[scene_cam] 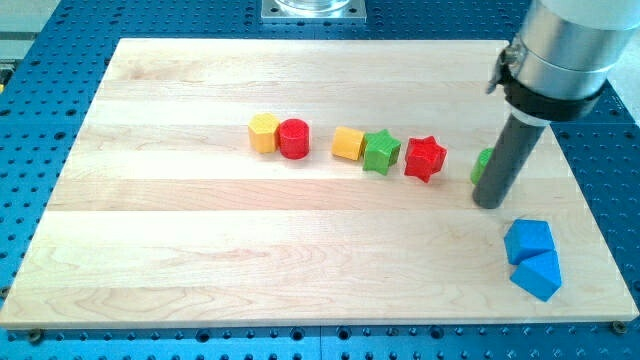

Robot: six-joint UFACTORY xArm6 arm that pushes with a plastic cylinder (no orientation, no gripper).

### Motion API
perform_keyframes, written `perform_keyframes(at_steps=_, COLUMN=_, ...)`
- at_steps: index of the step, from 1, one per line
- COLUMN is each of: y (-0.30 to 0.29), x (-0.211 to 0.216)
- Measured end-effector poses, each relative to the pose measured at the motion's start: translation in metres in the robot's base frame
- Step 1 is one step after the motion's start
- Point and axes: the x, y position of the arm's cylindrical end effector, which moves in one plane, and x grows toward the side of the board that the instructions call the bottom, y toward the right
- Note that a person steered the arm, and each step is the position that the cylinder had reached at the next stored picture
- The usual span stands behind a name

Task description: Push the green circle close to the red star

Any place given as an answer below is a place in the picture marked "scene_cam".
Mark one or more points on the red star block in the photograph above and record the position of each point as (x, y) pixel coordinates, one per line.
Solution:
(424, 157)

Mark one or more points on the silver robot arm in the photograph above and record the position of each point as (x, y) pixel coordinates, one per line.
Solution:
(567, 47)

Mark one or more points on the yellow cube block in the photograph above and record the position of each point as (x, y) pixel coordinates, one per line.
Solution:
(348, 143)

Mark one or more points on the green cylinder block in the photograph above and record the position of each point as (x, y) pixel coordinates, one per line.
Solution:
(480, 165)

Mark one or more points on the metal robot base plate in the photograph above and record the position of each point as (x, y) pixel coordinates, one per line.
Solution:
(312, 10)

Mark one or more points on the black cable clamp band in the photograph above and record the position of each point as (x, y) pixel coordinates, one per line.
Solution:
(535, 104)

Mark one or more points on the blue triangle block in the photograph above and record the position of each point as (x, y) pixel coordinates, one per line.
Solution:
(539, 275)

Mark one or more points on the red cylinder block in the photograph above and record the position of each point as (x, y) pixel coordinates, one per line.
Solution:
(294, 138)

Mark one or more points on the yellow hexagon block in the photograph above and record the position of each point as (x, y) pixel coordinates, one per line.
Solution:
(263, 133)

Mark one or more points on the green star block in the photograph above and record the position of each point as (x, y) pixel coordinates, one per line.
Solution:
(381, 151)

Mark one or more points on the blue cube block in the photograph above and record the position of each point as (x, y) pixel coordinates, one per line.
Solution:
(527, 238)

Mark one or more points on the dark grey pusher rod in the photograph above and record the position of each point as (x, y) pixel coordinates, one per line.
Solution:
(510, 153)

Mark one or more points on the wooden board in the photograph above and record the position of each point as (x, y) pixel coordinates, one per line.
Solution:
(165, 216)

